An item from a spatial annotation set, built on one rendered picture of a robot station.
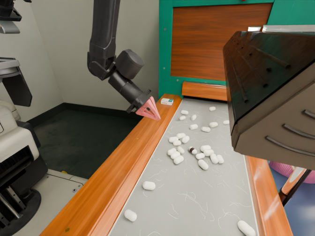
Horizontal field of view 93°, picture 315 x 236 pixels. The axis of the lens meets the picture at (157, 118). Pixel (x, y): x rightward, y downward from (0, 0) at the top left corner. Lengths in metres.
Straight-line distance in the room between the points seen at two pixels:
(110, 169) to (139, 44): 1.55
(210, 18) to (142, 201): 0.81
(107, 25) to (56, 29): 1.99
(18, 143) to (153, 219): 0.53
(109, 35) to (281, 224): 0.60
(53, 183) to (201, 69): 1.13
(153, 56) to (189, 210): 1.60
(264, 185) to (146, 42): 1.63
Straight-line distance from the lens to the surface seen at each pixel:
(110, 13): 0.47
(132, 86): 0.49
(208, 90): 0.86
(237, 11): 0.89
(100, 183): 0.46
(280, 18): 0.90
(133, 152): 0.51
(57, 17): 2.40
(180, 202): 0.44
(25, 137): 0.72
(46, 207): 1.13
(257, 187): 0.50
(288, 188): 0.50
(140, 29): 1.84
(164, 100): 0.81
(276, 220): 0.46
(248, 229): 0.43
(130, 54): 0.47
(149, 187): 0.44
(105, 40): 0.48
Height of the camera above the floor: 1.11
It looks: 30 degrees down
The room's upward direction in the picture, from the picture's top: straight up
